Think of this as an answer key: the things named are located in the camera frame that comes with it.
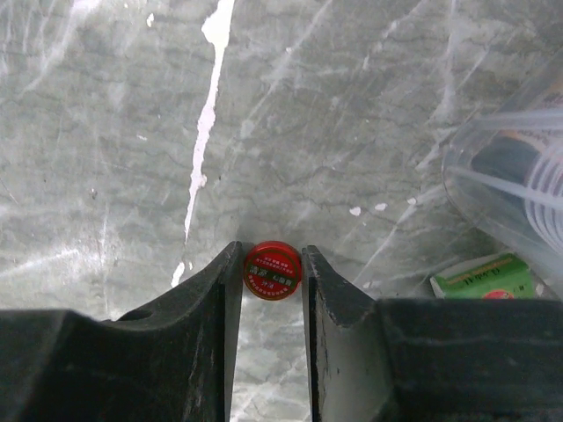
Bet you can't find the brown orange-cap bottle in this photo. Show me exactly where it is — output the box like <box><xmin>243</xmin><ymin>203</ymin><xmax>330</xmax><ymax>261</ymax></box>
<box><xmin>470</xmin><ymin>91</ymin><xmax>563</xmax><ymax>207</ymax></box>

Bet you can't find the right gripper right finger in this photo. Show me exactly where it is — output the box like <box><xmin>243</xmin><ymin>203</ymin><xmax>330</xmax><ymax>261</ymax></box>
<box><xmin>302</xmin><ymin>246</ymin><xmax>562</xmax><ymax>421</ymax></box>

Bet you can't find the clear plastic medicine box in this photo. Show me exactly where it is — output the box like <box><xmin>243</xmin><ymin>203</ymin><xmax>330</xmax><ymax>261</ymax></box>
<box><xmin>442</xmin><ymin>53</ymin><xmax>562</xmax><ymax>275</ymax></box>

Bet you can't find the small green box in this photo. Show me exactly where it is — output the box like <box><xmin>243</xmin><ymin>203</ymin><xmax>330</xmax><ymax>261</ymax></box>
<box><xmin>429</xmin><ymin>252</ymin><xmax>547</xmax><ymax>299</ymax></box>

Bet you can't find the small red round tin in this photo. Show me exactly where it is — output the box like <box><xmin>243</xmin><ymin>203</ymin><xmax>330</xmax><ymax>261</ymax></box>
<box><xmin>243</xmin><ymin>241</ymin><xmax>302</xmax><ymax>302</ymax></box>

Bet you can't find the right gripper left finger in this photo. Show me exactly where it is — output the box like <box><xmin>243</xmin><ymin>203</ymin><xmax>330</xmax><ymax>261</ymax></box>
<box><xmin>1</xmin><ymin>242</ymin><xmax>243</xmax><ymax>421</ymax></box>

